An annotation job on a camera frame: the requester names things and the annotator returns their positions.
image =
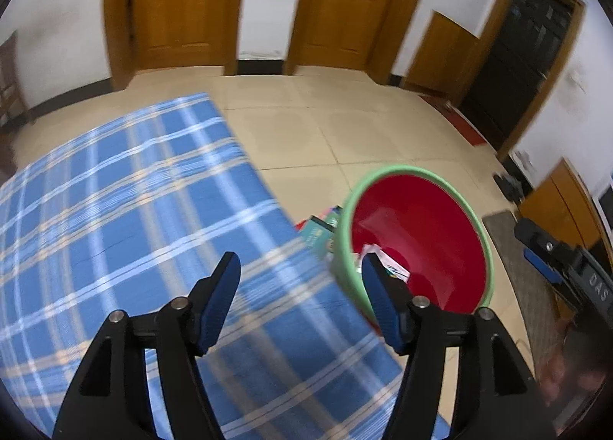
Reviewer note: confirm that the blue plaid tablecloth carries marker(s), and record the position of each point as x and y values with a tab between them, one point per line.
143	210

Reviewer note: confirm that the dark entrance door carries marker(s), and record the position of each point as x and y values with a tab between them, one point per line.
522	62

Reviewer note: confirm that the teal and white box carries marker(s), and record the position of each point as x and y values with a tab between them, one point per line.
400	272

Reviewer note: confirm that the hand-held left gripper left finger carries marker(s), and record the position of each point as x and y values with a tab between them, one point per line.
218	306

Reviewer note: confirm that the person's right hand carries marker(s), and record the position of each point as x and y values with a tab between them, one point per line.
574	373

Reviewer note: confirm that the wooden cabinet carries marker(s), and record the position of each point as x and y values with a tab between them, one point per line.
560	210

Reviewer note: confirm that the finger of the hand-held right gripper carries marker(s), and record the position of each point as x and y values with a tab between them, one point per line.
539	236
543	267

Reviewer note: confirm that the wooden wall panel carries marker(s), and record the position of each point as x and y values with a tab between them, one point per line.
440	57

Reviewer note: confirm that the wooden door with metal lock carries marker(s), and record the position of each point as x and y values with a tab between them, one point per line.
349	9

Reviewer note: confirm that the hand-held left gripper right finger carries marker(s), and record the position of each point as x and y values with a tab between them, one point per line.
383	310

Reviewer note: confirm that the green bin with red inside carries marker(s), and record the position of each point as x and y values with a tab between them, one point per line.
431	229

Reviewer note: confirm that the teal printed box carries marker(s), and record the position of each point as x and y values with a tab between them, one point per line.
316	234

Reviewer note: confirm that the grey floor mat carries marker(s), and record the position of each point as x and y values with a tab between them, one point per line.
522	277

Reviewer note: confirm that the wooden chair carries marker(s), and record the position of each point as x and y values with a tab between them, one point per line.
12	86

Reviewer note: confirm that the pair of dark shoes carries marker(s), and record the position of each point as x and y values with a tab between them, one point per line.
510	186

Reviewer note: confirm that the red doormat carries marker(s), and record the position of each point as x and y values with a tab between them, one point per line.
455	121

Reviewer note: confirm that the red plastic stool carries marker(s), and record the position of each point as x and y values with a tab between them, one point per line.
301	225

